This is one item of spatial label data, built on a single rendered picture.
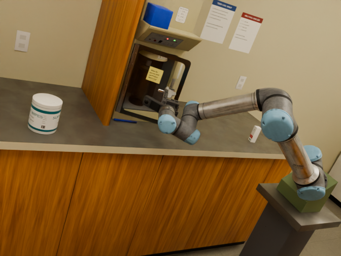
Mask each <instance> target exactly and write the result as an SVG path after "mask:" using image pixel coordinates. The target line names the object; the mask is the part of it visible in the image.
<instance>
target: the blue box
mask: <svg viewBox="0 0 341 256"><path fill-rule="evenodd" d="M172 15H173V11H171V10H169V9H168V8H166V7H163V6H160V5H156V4H153V3H150V2H148V4H147V7H146V11H145V14H144V18H143V20H144V21H145V22H147V23H148V24H150V25H152V26H155V27H159V28H164V29H168V27H169V24H170V22H171V18H172Z"/></svg>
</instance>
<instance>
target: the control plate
mask: <svg viewBox="0 0 341 256"><path fill-rule="evenodd" d="M167 38H168V39H167ZM149 39H150V40H149ZM154 40H156V41H155V42H154ZM160 40H161V41H162V42H161V43H158V42H159V41H160ZM174 40H175V41H174ZM144 41H148V42H152V43H157V44H161V45H166V46H170V47H174V48H175V47H177V46H178V45H179V44H180V43H181V42H183V40H181V39H177V38H173V37H169V36H165V35H161V34H157V33H153V32H151V33H150V34H149V35H148V36H147V37H146V38H145V39H144ZM165 42H166V43H165ZM168 43H170V44H168ZM172 44H174V45H172Z"/></svg>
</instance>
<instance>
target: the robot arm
mask: <svg viewBox="0 0 341 256"><path fill-rule="evenodd" d="M173 95H176V93H175V92H174V91H172V90H170V89H169V88H168V86H167V87H166V88H165V89H164V95H163V98H162V100H161V102H159V101H158V100H156V99H154V98H152V97H150V96H149V95H146V96H145V97H144V100H143V103H142V104H143V105H145V106H147V107H148V108H150V109H152V110H154V111H155V112H157V113H158V127H159V130H160V131H161V132H162V133H164V134H172V135H174V136H175V137H177V138H179V139H181V140H182V141H184V142H186V143H188V144H189V145H194V144H195V143H196V142H197V141H198V139H199V137H200V131H199V130H197V129H196V126H197V122H198V120H203V119H209V118H214V117H220V116H225V115H231V114H237V113H243V112H248V111H254V110H258V111H260V112H262V119H261V129H262V132H263V134H264V135H265V136H266V137H267V138H268V139H271V140H272V141H274V142H277V143H278V145H279V147H280V149H281V151H282V153H283V154H284V156H285V158H286V160H287V162H288V164H289V166H290V167H291V169H292V171H293V173H292V178H293V180H294V182H295V184H296V186H297V195H298V196H299V197H300V198H301V199H303V200H307V201H315V200H319V199H321V198H323V197H324V196H325V190H326V187H327V184H328V180H327V176H326V174H325V173H324V171H323V164H322V153H321V150H320V149H319V148H318V147H316V146H313V145H305V146H303V144H302V142H301V140H300V138H299V136H298V134H297V133H298V125H297V123H296V121H295V118H294V116H293V103H292V98H291V96H290V95H289V94H288V93H287V92H285V91H284V90H282V89H279V88H273V87H267V88H261V89H256V90H255V91H254V92H253V93H248V94H243V95H238V96H234V97H229V98H225V99H220V100H215V101H210V102H205V103H198V102H197V101H189V102H187V103H186V105H185V107H184V110H183V115H182V118H181V119H179V118H177V115H178V109H179V101H177V100H174V99H171V100H170V98H171V96H173Z"/></svg>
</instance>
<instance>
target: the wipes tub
mask: <svg viewBox="0 0 341 256"><path fill-rule="evenodd" d="M61 107H62V100H61V99H60V98H58V97H57V96H54V95H51V94H47V93H37V94H35V95H33V97H32V102H31V108H30V114H29V119H28V128H29V129H30V130H32V131H33V132H35V133H38V134H44V135H47V134H52V133H54V132H56V129H57V126H58V121H59V117H60V112H61Z"/></svg>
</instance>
